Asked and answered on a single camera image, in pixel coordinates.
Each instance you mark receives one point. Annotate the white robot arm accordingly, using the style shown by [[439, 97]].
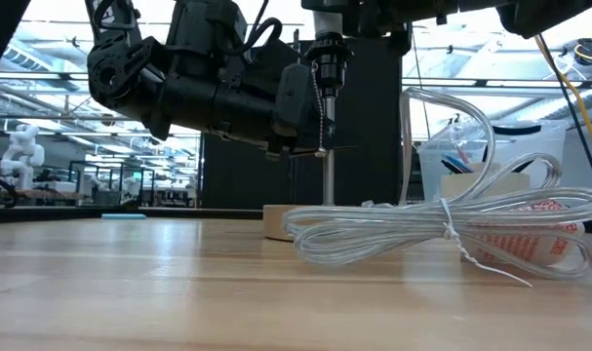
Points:
[[22, 156]]

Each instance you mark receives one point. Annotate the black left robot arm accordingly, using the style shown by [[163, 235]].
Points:
[[178, 73]]

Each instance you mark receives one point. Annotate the blue sticky note pad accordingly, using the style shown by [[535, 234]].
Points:
[[124, 216]]

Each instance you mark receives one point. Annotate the blue pen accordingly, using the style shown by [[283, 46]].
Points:
[[459, 165]]

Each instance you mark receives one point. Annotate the clear plastic storage bin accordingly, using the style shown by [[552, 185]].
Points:
[[549, 146]]

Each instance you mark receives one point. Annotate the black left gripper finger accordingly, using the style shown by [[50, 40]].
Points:
[[344, 150]]

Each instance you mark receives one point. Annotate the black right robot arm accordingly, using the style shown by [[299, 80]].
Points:
[[544, 14]]

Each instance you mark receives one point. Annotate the white pen cup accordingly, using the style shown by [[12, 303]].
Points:
[[456, 187]]

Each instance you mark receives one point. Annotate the pink pen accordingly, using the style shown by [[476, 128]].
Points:
[[463, 155]]

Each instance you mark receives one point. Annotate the black divider panel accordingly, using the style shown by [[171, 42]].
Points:
[[373, 122]]

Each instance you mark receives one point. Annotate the black aluminium table frame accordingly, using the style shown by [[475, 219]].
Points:
[[81, 214]]

